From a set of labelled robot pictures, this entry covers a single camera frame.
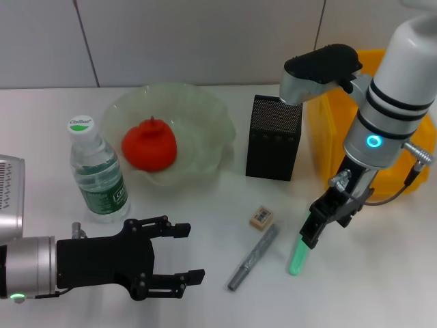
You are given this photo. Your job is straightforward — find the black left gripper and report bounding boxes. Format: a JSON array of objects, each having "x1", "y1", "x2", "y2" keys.
[{"x1": 56, "y1": 215, "x2": 206, "y2": 301}]

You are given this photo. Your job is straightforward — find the right gripper cable with connectors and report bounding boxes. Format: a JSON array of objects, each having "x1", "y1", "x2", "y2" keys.
[{"x1": 327, "y1": 141, "x2": 435, "y2": 206}]

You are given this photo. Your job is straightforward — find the clear water bottle green label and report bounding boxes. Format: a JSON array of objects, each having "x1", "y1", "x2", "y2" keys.
[{"x1": 66, "y1": 114, "x2": 132, "y2": 225}]

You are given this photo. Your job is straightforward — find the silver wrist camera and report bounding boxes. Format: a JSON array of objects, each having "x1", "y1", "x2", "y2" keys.
[
  {"x1": 279, "y1": 43, "x2": 371, "y2": 105},
  {"x1": 0, "y1": 154, "x2": 27, "y2": 245}
]

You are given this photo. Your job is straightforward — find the pale green glass fruit plate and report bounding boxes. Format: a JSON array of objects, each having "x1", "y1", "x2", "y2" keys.
[{"x1": 102, "y1": 83, "x2": 237, "y2": 187}]

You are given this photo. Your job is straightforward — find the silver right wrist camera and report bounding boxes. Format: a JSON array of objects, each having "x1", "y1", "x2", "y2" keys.
[{"x1": 279, "y1": 43, "x2": 371, "y2": 105}]

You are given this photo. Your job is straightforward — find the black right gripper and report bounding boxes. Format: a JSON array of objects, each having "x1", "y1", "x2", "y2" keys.
[{"x1": 299, "y1": 159, "x2": 377, "y2": 250}]

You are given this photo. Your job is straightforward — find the mint green retractable pen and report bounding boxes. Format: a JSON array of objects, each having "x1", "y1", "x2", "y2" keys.
[{"x1": 287, "y1": 211, "x2": 313, "y2": 277}]

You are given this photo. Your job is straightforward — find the left gripper cable with connector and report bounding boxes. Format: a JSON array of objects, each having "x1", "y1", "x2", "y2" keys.
[{"x1": 33, "y1": 221, "x2": 88, "y2": 300}]

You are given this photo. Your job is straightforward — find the yellow plastic bin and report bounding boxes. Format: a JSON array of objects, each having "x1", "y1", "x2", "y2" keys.
[{"x1": 305, "y1": 49, "x2": 437, "y2": 201}]

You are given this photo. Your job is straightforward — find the grey marker pen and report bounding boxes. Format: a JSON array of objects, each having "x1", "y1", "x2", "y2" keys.
[{"x1": 227, "y1": 223, "x2": 281, "y2": 292}]

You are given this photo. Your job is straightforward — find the beige eraser with barcode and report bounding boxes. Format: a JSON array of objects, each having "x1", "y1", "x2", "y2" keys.
[{"x1": 249, "y1": 204, "x2": 274, "y2": 227}]

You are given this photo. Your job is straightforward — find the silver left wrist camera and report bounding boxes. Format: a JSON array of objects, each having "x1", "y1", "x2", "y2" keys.
[{"x1": 0, "y1": 154, "x2": 27, "y2": 245}]

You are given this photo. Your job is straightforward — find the black mesh pen holder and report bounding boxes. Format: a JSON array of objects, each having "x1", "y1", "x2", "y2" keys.
[{"x1": 244, "y1": 94, "x2": 304, "y2": 182}]

